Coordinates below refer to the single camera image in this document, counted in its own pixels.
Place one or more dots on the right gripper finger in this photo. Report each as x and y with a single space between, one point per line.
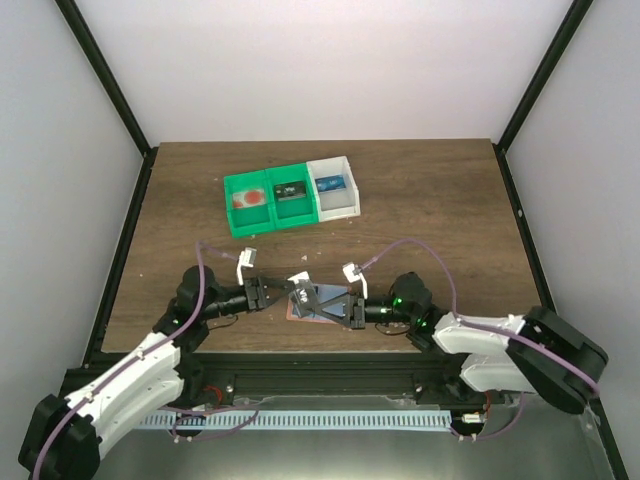
332 309
305 315

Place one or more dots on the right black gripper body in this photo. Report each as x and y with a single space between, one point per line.
358 320

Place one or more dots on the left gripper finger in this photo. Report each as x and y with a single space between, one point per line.
275 283
272 297

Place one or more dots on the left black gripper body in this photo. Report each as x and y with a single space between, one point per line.
254 300

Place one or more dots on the black VIP card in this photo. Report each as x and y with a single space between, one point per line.
303 293

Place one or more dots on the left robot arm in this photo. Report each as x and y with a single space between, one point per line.
68 437

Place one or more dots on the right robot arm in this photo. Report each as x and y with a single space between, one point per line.
536 353

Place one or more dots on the red white card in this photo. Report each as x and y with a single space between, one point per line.
248 198

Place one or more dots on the black card in bin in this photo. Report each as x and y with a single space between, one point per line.
290 191

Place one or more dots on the blue card in bin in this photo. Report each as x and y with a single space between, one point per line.
330 183

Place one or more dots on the left green bin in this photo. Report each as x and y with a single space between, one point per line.
250 221

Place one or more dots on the green bin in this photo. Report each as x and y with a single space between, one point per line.
294 202
250 221

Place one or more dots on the middle green bin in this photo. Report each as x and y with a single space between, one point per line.
294 202

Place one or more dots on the white bin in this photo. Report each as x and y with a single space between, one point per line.
339 204

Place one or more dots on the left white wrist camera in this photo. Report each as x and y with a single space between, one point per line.
246 260

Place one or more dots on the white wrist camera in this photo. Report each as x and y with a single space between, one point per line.
246 260
354 274

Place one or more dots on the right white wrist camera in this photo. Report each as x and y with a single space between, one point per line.
354 274

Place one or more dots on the black aluminium front rail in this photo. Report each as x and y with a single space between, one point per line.
428 375

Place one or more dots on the light blue slotted cable duct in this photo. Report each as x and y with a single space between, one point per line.
304 420

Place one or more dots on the left black frame post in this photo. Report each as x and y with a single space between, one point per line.
93 53

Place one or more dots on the black frame post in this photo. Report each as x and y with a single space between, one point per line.
562 38
93 53

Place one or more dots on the right black frame post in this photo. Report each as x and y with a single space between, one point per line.
562 38

